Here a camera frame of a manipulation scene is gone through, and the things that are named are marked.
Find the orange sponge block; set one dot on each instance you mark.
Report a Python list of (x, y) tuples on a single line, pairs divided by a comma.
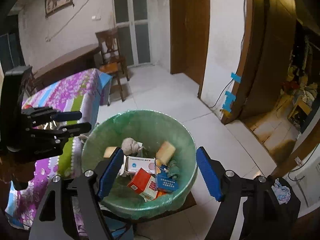
[(109, 151)]

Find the framed wall picture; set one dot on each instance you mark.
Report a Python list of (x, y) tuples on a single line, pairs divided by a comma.
[(53, 6)]

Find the open dark wooden door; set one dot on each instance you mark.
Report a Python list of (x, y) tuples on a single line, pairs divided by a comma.
[(268, 40)]

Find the yellow sponge block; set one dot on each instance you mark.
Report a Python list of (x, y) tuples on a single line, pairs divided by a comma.
[(165, 153)]

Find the dark wooden dining table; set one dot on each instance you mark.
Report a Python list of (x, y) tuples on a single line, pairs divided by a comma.
[(69, 64)]

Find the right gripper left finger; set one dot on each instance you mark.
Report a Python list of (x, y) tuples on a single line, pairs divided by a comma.
[(55, 217)]

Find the white glass double door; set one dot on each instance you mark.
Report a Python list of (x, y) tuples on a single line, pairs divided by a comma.
[(131, 17)]

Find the crumpled tissue on glove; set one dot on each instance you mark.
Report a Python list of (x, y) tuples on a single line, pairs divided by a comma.
[(281, 192)]

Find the brown wooden door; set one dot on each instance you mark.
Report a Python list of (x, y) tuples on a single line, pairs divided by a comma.
[(189, 36)]

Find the green cloth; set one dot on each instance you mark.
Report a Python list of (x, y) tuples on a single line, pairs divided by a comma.
[(173, 171)]

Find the blue cigarette box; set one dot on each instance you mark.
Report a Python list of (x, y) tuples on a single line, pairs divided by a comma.
[(163, 182)]

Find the red cigarette carton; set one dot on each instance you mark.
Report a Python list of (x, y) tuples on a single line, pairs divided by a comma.
[(144, 185)]

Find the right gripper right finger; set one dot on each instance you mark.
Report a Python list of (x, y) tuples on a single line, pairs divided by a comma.
[(264, 217)]

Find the white medicine box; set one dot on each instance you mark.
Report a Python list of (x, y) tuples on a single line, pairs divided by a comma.
[(134, 164)]

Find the floral purple tablecloth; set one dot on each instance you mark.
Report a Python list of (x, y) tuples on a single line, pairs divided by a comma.
[(79, 92)]

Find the white appliance box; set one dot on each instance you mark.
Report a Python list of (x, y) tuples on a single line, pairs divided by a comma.
[(305, 180)]

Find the bread in clear bag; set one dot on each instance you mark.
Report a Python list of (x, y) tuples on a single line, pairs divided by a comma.
[(52, 125)]

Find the green trash bin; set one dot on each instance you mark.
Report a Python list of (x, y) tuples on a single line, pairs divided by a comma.
[(157, 163)]

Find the wooden chair right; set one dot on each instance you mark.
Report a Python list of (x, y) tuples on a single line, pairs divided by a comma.
[(113, 59)]

